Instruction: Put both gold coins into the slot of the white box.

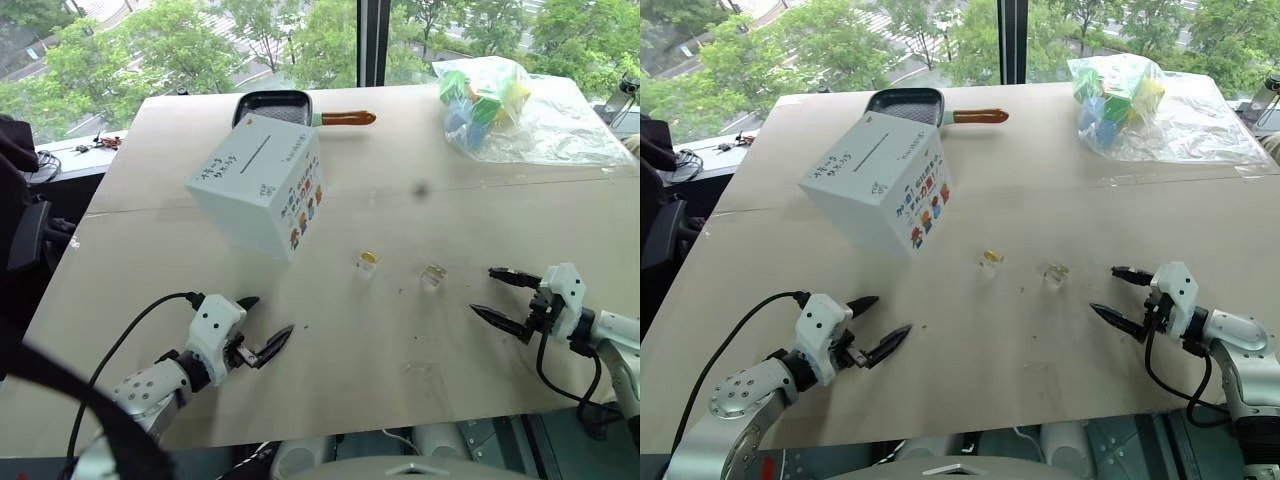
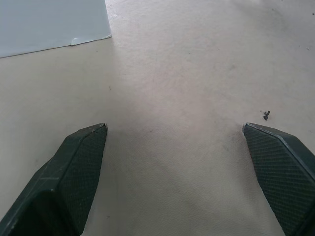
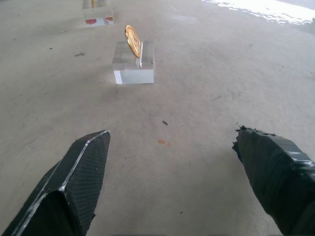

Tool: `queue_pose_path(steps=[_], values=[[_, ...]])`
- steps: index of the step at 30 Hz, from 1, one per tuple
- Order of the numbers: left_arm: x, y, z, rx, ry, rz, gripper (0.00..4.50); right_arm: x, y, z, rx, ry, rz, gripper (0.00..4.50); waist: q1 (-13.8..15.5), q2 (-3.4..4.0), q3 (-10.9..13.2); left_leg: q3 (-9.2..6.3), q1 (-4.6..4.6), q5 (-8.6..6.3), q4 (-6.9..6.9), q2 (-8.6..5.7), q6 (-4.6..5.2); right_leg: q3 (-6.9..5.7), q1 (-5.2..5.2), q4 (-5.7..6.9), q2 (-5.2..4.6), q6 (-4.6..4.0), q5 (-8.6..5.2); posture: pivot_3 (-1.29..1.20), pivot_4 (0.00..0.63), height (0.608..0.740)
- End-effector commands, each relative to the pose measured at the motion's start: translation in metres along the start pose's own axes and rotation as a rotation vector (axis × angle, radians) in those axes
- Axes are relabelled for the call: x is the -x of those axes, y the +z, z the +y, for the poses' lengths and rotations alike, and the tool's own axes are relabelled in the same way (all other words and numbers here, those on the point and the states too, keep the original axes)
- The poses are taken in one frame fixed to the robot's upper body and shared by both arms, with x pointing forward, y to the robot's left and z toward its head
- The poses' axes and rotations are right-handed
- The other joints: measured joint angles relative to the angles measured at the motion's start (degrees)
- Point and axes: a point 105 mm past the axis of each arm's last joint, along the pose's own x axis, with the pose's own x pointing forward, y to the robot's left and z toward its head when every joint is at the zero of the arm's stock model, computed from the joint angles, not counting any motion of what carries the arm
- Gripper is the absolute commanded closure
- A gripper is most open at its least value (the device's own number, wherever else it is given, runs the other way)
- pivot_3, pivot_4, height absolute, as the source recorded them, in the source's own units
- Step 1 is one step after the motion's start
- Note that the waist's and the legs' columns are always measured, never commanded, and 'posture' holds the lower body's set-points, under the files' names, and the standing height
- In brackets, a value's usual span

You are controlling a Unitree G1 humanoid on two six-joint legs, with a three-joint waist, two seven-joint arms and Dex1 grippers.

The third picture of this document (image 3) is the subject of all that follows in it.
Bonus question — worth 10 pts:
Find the gold coin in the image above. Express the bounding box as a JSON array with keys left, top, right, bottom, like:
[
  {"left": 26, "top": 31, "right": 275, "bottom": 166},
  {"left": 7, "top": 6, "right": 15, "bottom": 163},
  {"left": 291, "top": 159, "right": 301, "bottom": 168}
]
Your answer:
[{"left": 124, "top": 25, "right": 142, "bottom": 59}]

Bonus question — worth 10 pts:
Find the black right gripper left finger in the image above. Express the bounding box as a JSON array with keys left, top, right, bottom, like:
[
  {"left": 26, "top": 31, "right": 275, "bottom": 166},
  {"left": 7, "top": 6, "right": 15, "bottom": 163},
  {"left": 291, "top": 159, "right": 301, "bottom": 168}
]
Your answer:
[{"left": 1, "top": 130, "right": 111, "bottom": 236}]

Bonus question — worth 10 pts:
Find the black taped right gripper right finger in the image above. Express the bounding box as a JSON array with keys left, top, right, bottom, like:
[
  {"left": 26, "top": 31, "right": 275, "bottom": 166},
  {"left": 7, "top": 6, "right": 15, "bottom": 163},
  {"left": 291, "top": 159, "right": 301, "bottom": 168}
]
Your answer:
[{"left": 231, "top": 126, "right": 315, "bottom": 236}]

